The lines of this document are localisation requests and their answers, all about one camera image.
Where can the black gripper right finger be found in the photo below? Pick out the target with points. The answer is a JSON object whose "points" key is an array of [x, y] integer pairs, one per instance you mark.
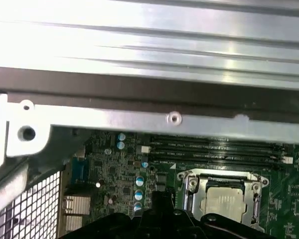
{"points": [[214, 229]]}

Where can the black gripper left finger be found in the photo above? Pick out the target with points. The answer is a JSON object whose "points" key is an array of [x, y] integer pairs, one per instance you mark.
{"points": [[114, 229]]}

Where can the silver CPU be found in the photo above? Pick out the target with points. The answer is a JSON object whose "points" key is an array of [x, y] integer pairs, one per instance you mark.
{"points": [[224, 201]]}

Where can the metal socket cover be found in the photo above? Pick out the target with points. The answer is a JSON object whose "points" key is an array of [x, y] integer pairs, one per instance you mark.
{"points": [[196, 199]]}

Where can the CPU socket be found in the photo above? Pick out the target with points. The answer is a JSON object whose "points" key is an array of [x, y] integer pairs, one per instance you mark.
{"points": [[251, 175]]}

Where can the blue-top capacitor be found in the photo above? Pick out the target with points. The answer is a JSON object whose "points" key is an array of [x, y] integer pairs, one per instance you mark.
{"points": [[144, 164], [120, 145], [121, 136], [139, 180], [138, 194], [137, 206]]}

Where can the silver finned heatsink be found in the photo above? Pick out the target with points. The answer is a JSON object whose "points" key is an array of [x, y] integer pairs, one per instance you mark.
{"points": [[76, 206]]}

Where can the green motherboard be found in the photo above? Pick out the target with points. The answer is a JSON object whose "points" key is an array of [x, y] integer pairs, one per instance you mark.
{"points": [[114, 169]]}

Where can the blue board connector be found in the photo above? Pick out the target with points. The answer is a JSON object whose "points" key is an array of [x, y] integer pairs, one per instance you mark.
{"points": [[79, 170]]}

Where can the black RAM slot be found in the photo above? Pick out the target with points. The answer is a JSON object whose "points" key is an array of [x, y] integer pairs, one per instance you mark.
{"points": [[189, 152], [189, 140], [189, 146], [189, 158]]}

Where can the black open PC case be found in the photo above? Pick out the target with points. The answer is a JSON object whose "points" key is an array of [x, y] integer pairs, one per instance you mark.
{"points": [[139, 98]]}

